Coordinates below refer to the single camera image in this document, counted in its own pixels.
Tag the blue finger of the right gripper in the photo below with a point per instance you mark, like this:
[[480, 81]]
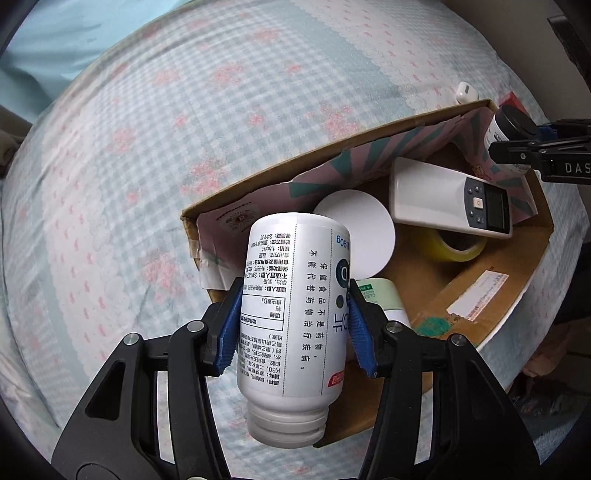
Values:
[[520, 152], [565, 129]]

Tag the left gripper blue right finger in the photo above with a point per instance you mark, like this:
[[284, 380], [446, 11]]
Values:
[[383, 345]]

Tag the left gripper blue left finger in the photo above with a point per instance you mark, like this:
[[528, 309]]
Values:
[[207, 345]]

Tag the red carton box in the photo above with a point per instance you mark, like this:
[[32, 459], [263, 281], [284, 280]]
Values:
[[512, 103]]

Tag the green jar white lid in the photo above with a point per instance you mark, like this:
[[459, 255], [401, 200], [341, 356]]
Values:
[[381, 291]]

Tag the white supplement bottle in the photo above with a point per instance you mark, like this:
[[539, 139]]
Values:
[[293, 326]]

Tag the white earbuds case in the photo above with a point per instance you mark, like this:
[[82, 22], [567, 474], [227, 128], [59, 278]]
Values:
[[466, 93]]

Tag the white remote control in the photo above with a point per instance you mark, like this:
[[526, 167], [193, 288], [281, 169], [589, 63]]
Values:
[[426, 195]]

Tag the yellow tape roll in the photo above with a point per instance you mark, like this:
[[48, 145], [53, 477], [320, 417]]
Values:
[[447, 246]]

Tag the open cardboard box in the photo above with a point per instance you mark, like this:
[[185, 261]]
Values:
[[470, 298]]

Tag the patterned bed sheet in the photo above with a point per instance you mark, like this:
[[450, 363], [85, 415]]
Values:
[[93, 246]]

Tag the light blue hanging cloth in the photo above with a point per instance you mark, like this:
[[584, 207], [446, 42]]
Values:
[[58, 39]]

